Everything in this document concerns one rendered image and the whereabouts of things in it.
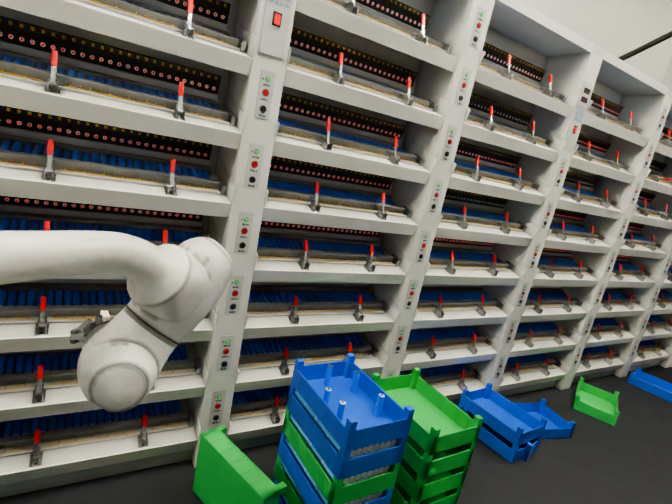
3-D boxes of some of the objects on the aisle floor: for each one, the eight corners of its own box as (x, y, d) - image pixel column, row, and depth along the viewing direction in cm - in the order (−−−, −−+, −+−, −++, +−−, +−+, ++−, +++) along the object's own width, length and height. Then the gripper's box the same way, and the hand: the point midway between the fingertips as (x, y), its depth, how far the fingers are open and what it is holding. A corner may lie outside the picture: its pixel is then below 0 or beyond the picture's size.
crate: (251, 563, 111) (264, 499, 106) (192, 490, 129) (200, 433, 125) (275, 546, 117) (287, 485, 112) (215, 478, 135) (223, 423, 131)
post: (222, 462, 143) (316, -121, 105) (193, 468, 138) (281, -141, 100) (208, 424, 159) (284, -91, 121) (182, 429, 154) (253, -107, 116)
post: (385, 427, 179) (498, -13, 142) (367, 431, 174) (479, -24, 137) (360, 400, 196) (455, -1, 158) (343, 402, 191) (437, -11, 153)
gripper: (66, 369, 72) (68, 334, 93) (149, 362, 79) (134, 331, 99) (69, 325, 72) (70, 300, 92) (152, 323, 79) (136, 300, 99)
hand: (104, 320), depth 93 cm, fingers closed
